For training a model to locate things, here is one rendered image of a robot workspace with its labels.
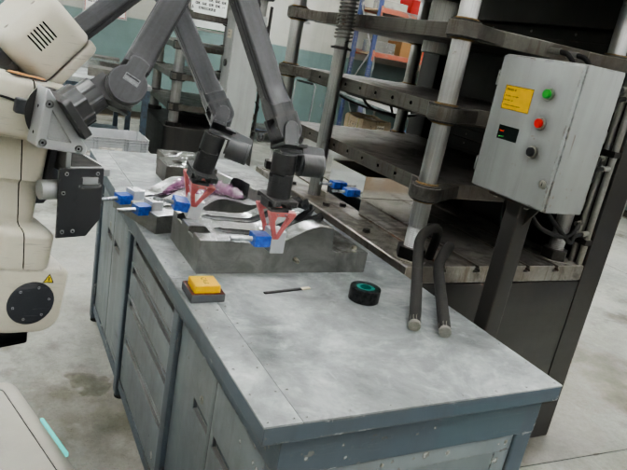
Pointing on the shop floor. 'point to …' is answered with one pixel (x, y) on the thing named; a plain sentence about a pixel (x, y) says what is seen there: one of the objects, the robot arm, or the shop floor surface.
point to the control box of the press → (538, 155)
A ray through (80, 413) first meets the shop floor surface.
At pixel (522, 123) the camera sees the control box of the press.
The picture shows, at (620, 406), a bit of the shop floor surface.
